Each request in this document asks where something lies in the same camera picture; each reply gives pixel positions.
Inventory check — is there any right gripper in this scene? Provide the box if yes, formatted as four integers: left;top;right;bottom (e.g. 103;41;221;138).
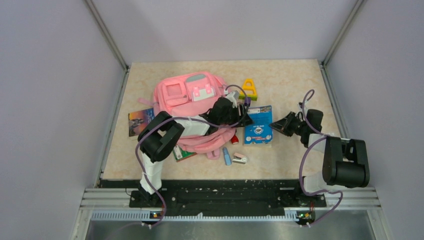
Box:
269;111;308;137

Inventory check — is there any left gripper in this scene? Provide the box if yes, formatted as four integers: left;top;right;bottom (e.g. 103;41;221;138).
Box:
218;103;254;128

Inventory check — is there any blue back-cover book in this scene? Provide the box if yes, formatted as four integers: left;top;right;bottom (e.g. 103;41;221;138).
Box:
243;105;273;148

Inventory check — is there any pink student backpack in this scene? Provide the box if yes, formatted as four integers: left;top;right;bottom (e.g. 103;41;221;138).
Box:
137;71;236;160

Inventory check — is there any Jane Eyre book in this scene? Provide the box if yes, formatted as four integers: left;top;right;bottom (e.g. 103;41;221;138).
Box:
128;108;155;139

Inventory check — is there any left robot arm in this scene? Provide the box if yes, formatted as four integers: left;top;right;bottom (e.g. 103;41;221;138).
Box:
135;96;253;207

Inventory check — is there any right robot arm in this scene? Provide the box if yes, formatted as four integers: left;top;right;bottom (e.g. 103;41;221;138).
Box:
269;109;370;206

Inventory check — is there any purple toy cube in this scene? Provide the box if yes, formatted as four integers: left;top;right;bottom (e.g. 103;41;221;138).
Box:
244;98;251;108

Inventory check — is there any red black stamp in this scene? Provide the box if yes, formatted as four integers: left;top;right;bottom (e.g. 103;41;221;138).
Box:
230;134;239;145

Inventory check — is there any yellow toy triangle block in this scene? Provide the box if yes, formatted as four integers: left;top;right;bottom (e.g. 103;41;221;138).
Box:
238;78;258;101

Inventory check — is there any white pink eraser case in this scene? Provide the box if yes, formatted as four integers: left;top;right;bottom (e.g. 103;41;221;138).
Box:
232;153;248;165

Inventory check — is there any green picture book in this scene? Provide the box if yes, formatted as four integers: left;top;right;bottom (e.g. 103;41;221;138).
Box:
172;145;197;163

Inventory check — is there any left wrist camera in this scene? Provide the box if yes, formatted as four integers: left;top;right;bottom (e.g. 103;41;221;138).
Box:
225;90;240;108

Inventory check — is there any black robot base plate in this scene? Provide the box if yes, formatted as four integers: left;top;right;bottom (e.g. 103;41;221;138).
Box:
130;179;327;210

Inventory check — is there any aluminium frame rail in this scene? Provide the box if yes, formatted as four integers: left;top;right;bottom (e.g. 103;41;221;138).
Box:
82;0;129;72

